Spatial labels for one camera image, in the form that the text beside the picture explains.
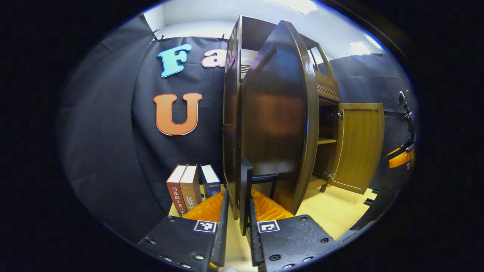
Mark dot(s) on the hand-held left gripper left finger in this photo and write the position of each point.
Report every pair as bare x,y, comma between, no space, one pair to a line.
223,234

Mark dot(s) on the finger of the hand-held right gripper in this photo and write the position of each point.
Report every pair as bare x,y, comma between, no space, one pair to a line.
401,158

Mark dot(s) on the brown book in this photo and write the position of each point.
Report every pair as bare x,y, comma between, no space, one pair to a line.
191,189

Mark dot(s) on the wooden drawer with black knob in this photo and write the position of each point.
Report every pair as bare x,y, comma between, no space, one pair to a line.
327,85

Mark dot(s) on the ceiling light panel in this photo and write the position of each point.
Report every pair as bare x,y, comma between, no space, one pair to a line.
297,5
360,48

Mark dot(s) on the blue book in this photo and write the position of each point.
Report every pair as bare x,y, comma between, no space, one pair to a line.
211,185

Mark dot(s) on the wooden shoe cabinet door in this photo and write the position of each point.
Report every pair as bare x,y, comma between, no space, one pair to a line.
359,147
276,113

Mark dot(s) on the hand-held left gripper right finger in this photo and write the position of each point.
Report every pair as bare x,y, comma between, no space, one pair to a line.
254,241

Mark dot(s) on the black backdrop cloth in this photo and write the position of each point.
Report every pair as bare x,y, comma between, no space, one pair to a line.
106,132

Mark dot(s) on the wooden double-door shoe cabinet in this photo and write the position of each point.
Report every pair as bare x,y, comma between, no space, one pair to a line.
230,151

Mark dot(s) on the red and white book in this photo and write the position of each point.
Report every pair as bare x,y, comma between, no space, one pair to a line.
176,192

